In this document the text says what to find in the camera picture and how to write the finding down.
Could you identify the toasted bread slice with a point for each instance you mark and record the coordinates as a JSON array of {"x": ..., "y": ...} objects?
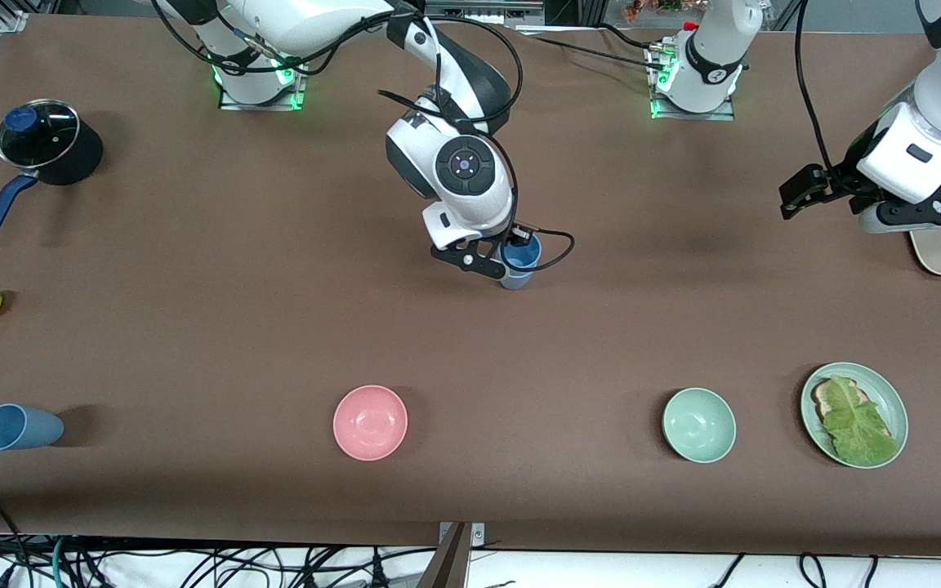
[{"x": 821, "y": 400}]

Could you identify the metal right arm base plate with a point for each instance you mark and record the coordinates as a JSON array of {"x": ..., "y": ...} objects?
[{"x": 295, "y": 102}]

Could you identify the bright blue plastic cup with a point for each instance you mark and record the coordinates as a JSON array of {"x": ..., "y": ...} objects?
[{"x": 525, "y": 256}]

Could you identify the metal table edge bracket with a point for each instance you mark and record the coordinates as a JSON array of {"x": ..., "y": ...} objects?
[{"x": 479, "y": 535}]

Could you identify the green lettuce leaf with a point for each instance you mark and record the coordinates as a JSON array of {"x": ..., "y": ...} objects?
[{"x": 856, "y": 426}]

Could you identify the mint green bowl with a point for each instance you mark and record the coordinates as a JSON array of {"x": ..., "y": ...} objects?
[{"x": 699, "y": 425}]

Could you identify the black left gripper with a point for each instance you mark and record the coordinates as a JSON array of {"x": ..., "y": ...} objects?
[{"x": 840, "y": 179}]

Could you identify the pink bowl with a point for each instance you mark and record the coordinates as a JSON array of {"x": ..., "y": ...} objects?
[{"x": 370, "y": 423}]

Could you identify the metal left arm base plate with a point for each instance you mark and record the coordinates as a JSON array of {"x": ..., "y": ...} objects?
[{"x": 725, "y": 115}]

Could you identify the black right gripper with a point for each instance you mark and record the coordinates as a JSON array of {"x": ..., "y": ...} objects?
[{"x": 517, "y": 236}]

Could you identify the mint green plate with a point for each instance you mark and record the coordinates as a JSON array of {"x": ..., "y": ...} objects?
[{"x": 889, "y": 400}]

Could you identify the orange green background item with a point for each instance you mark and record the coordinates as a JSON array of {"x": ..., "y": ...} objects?
[{"x": 650, "y": 6}]

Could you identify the aluminium frame profile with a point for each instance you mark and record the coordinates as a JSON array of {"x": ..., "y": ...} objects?
[{"x": 479, "y": 10}]

